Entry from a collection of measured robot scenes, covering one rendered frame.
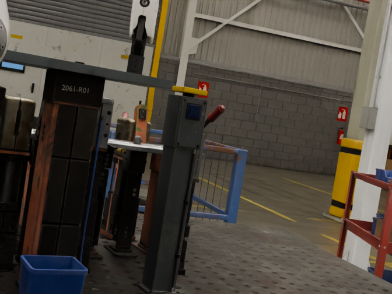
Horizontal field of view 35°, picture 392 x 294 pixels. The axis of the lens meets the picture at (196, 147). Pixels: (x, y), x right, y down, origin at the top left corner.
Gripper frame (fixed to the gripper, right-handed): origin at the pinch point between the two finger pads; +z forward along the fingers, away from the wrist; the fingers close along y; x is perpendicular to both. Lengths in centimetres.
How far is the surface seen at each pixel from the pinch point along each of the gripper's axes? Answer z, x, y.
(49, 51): -47, 146, 793
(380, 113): -16, -195, 372
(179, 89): 3.3, -10.1, 4.6
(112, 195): 36, 2, 56
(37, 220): 33.2, 14.0, -8.5
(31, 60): 3.0, 18.5, -14.1
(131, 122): 13, 0, 52
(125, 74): 2.5, 1.6, -6.7
